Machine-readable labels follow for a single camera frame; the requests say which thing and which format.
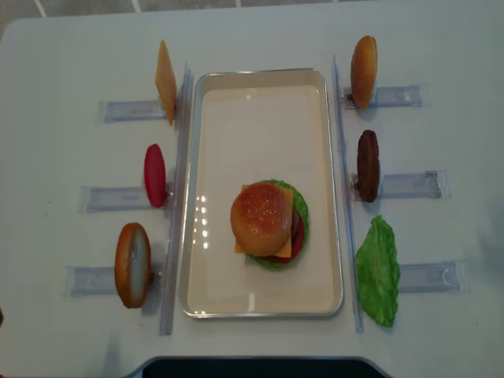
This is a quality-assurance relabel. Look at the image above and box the bun top with sesame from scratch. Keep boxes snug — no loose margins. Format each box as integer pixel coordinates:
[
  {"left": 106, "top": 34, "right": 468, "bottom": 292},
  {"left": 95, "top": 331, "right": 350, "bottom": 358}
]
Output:
[{"left": 229, "top": 180, "right": 295, "bottom": 256}]

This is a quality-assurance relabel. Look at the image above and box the burger lettuce leaf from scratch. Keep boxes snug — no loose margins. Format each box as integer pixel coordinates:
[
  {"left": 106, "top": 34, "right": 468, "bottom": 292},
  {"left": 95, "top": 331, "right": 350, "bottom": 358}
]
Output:
[{"left": 247, "top": 179, "right": 309, "bottom": 270}]

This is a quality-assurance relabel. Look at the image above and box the burger meat patty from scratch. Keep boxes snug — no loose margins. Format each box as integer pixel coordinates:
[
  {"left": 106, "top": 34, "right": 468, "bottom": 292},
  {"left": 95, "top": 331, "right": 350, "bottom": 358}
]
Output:
[{"left": 291, "top": 208, "right": 304, "bottom": 244}]

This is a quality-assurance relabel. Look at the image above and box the burger tomato slice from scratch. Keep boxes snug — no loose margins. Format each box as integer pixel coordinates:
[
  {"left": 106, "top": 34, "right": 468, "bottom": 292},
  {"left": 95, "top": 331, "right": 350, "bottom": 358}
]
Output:
[{"left": 268, "top": 237, "right": 304, "bottom": 264}]

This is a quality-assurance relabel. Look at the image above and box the burger cheese slice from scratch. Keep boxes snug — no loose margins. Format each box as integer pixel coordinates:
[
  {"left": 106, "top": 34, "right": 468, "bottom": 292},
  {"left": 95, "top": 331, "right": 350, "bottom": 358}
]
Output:
[{"left": 234, "top": 187, "right": 296, "bottom": 260}]

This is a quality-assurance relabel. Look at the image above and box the spare tomato slice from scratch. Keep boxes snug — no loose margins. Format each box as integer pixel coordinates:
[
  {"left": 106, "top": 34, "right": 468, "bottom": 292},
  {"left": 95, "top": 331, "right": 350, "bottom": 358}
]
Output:
[{"left": 143, "top": 143, "right": 167, "bottom": 208}]

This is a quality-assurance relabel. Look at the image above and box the spare meat patty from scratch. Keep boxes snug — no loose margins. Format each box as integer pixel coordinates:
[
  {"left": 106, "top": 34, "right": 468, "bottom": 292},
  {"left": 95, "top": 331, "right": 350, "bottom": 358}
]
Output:
[{"left": 357, "top": 130, "right": 380, "bottom": 202}]

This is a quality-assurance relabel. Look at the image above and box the spare cheese slice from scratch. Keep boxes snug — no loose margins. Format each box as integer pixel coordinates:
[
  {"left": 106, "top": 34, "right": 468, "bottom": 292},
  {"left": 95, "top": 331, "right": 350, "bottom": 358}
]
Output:
[{"left": 155, "top": 40, "right": 177, "bottom": 125}]

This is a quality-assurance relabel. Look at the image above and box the spare lettuce leaf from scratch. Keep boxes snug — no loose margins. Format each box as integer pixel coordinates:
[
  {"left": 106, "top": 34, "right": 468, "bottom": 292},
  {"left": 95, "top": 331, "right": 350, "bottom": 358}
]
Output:
[{"left": 356, "top": 215, "right": 401, "bottom": 328}]

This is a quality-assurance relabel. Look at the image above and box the clear holder for tomato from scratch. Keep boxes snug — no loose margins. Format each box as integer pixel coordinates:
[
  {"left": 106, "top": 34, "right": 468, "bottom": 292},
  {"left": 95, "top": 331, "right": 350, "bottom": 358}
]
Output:
[{"left": 77, "top": 186, "right": 153, "bottom": 213}]

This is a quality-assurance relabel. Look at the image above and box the clear holder for cheese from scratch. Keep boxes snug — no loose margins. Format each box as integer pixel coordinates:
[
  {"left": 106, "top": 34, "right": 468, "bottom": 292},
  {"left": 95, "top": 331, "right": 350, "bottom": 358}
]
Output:
[{"left": 98, "top": 100, "right": 167, "bottom": 124}]

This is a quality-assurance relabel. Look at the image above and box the clear holder for lettuce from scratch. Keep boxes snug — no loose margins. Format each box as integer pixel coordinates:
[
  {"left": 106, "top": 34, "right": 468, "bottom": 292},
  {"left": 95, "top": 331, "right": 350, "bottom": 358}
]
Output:
[{"left": 398, "top": 260, "right": 470, "bottom": 294}]

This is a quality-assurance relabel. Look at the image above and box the white metal tray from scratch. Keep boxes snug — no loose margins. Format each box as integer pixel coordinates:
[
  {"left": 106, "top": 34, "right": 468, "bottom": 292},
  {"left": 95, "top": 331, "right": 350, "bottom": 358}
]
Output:
[{"left": 180, "top": 69, "right": 343, "bottom": 319}]

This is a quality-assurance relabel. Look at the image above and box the spare bun bottom slice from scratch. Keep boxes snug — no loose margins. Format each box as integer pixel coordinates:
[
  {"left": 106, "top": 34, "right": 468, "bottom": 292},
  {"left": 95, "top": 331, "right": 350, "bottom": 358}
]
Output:
[{"left": 114, "top": 223, "right": 151, "bottom": 309}]

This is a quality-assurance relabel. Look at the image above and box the spare bun top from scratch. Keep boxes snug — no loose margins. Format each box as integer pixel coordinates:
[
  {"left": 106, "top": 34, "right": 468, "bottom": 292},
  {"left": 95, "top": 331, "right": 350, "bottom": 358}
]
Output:
[{"left": 350, "top": 35, "right": 377, "bottom": 109}]

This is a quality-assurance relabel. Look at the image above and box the clear holder for patty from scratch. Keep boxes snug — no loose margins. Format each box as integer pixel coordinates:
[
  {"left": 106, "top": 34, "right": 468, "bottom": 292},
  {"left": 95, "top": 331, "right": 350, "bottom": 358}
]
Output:
[{"left": 376, "top": 169, "right": 450, "bottom": 200}]

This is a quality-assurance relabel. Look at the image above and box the clear holder for bun top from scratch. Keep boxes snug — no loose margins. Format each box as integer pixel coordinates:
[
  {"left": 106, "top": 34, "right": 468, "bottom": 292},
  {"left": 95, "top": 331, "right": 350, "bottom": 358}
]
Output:
[{"left": 367, "top": 83, "right": 431, "bottom": 109}]

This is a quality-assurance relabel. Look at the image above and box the dark base panel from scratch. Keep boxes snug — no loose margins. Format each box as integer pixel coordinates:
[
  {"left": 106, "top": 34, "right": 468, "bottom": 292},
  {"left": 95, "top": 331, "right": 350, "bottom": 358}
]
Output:
[{"left": 142, "top": 358, "right": 384, "bottom": 378}]

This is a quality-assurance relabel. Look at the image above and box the clear holder for bun slice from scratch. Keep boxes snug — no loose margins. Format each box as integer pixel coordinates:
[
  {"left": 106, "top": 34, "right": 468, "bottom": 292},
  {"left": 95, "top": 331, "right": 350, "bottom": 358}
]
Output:
[{"left": 65, "top": 264, "right": 165, "bottom": 297}]

